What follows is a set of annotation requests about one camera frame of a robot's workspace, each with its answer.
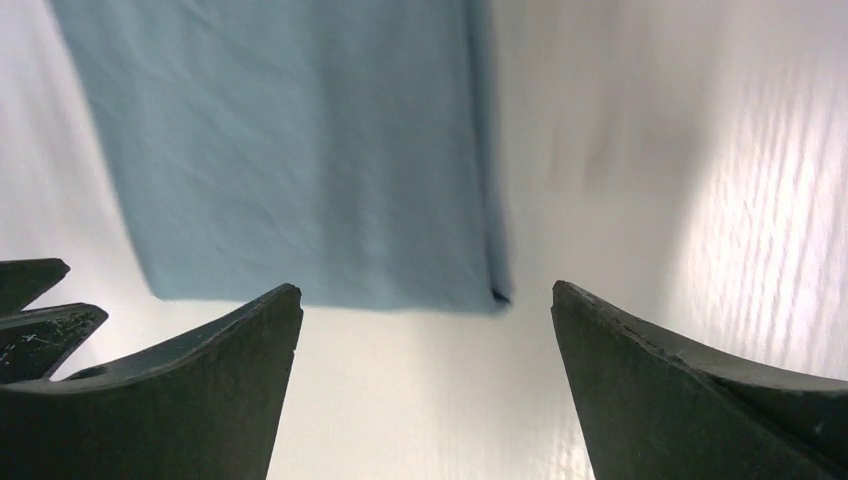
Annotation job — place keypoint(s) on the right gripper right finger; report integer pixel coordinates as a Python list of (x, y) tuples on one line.
[(653, 404)]

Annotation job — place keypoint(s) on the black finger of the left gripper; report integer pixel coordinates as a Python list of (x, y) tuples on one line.
[(35, 343)]

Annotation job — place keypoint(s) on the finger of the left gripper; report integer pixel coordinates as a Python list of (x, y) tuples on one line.
[(24, 281)]

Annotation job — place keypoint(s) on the grey-blue t-shirt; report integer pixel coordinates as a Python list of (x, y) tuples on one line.
[(346, 147)]

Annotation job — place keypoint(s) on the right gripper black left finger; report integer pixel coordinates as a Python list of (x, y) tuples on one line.
[(205, 404)]

